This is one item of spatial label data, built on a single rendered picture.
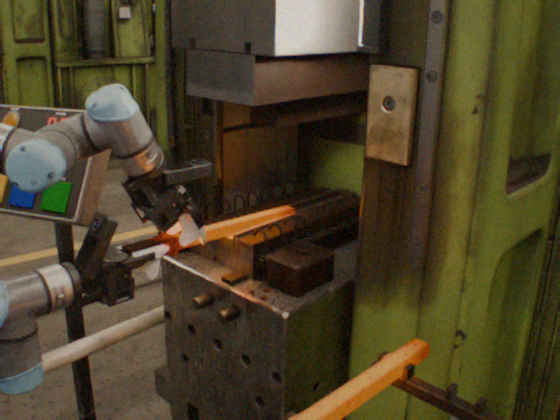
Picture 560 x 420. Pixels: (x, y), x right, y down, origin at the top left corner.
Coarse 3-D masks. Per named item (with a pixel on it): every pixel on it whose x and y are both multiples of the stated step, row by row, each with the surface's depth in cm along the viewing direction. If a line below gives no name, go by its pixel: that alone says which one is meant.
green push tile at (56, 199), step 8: (56, 184) 140; (64, 184) 140; (72, 184) 140; (48, 192) 141; (56, 192) 140; (64, 192) 139; (48, 200) 140; (56, 200) 139; (64, 200) 139; (40, 208) 140; (48, 208) 140; (56, 208) 139; (64, 208) 138
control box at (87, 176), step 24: (0, 120) 150; (24, 120) 148; (48, 120) 146; (72, 168) 141; (96, 168) 143; (72, 192) 140; (96, 192) 145; (24, 216) 147; (48, 216) 140; (72, 216) 138
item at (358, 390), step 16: (400, 352) 90; (416, 352) 90; (368, 368) 86; (384, 368) 86; (400, 368) 87; (352, 384) 82; (368, 384) 82; (384, 384) 85; (336, 400) 79; (352, 400) 79; (304, 416) 75; (320, 416) 75; (336, 416) 77
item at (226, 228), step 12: (252, 216) 129; (264, 216) 129; (276, 216) 132; (216, 228) 120; (228, 228) 122; (240, 228) 125; (144, 240) 109; (156, 240) 110; (168, 240) 111; (132, 252) 106; (168, 252) 111
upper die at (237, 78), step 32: (192, 64) 120; (224, 64) 113; (256, 64) 108; (288, 64) 115; (320, 64) 122; (352, 64) 130; (224, 96) 115; (256, 96) 110; (288, 96) 117; (320, 96) 124
